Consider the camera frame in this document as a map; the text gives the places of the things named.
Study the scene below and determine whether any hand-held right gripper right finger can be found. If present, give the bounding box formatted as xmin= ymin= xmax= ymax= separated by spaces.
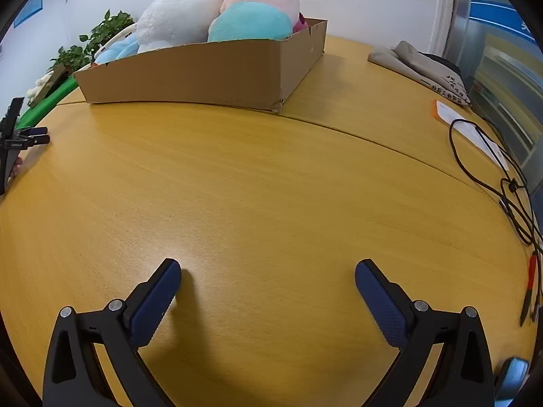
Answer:
xmin=355 ymin=258 xmax=496 ymax=407

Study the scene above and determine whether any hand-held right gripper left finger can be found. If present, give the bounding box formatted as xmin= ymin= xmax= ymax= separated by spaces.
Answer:
xmin=42 ymin=258 xmax=183 ymax=407

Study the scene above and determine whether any cardboard box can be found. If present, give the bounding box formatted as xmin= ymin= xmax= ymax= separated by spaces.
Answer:
xmin=73 ymin=18 xmax=328 ymax=113

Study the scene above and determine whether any white panda plush toy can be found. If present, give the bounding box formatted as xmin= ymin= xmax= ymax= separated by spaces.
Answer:
xmin=136 ymin=0 xmax=227 ymax=55

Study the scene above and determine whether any pastel pink teal plush toy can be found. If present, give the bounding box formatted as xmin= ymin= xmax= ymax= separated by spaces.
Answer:
xmin=207 ymin=0 xmax=301 ymax=43

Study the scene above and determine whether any small white fluffy plush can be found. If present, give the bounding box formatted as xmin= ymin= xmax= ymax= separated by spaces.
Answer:
xmin=26 ymin=72 xmax=54 ymax=98

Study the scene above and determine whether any brown cardboard piece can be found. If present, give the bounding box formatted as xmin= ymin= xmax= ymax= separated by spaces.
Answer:
xmin=30 ymin=65 xmax=69 ymax=109

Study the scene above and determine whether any light blue plush toy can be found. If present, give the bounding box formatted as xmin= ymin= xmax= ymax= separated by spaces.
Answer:
xmin=95 ymin=34 xmax=141 ymax=63

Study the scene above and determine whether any green potted plant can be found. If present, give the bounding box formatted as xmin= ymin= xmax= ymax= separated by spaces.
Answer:
xmin=50 ymin=9 xmax=135 ymax=73

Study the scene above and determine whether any blue grey device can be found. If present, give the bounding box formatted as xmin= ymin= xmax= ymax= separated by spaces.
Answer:
xmin=494 ymin=357 xmax=531 ymax=401

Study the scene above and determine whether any black test clip lead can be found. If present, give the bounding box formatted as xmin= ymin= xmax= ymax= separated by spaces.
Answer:
xmin=532 ymin=250 xmax=543 ymax=324

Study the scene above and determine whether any white paper with orange edge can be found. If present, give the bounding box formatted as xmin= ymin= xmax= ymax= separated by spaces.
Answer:
xmin=432 ymin=99 xmax=510 ymax=172

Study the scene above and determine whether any beige cloth bag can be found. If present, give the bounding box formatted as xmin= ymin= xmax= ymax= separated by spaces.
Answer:
xmin=367 ymin=41 xmax=472 ymax=106

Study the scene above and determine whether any black cloth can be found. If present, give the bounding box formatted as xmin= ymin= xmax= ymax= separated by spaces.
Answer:
xmin=418 ymin=51 xmax=463 ymax=78

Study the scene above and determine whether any glass partition with blue band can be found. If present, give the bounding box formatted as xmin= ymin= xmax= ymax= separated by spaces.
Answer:
xmin=450 ymin=0 xmax=543 ymax=179

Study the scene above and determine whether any blue framed wall poster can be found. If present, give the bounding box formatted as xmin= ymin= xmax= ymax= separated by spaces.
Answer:
xmin=13 ymin=0 xmax=45 ymax=30

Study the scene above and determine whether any black cable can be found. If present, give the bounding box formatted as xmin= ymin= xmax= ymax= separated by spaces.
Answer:
xmin=449 ymin=119 xmax=543 ymax=247

